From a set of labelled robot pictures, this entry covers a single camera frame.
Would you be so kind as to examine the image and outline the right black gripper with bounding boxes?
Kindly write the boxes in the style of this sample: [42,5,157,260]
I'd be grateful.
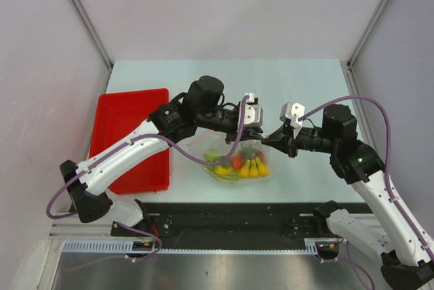
[261,121,337,158]

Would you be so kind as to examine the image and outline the orange carrot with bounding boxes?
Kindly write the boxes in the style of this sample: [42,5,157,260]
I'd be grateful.
[231,156,245,170]

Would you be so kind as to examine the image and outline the clear zip top bag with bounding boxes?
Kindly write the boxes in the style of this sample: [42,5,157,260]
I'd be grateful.
[187,131,273,186]

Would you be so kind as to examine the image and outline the small single yellow banana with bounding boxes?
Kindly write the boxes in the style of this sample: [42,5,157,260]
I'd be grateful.
[214,165,233,176]

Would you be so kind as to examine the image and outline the red strawberries with leaves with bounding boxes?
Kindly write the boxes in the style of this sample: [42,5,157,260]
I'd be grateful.
[238,146,265,162]

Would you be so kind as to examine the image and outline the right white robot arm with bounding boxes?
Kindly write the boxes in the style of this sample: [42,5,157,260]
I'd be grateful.
[262,102,433,289]

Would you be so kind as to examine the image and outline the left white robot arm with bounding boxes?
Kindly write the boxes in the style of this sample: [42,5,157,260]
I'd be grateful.
[60,76,263,236]

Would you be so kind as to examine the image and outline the red plastic tray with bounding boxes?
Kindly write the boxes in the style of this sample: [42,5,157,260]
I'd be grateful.
[87,87,170,195]

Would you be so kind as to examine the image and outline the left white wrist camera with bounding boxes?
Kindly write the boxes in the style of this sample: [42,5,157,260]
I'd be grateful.
[238,93,264,127]

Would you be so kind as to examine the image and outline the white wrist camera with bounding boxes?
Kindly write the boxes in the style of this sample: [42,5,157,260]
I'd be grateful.
[238,93,264,127]
[279,102,305,138]

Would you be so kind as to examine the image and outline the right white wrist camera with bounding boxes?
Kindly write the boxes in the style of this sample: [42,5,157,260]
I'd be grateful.
[279,102,305,138]

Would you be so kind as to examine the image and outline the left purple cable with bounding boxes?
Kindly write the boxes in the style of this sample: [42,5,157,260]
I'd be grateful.
[45,96,248,264]

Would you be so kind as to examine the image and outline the white slotted cable duct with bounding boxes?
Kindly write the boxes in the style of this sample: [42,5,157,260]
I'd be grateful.
[62,238,321,254]

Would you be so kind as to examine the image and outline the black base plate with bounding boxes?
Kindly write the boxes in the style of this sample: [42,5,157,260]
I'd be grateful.
[71,201,374,250]

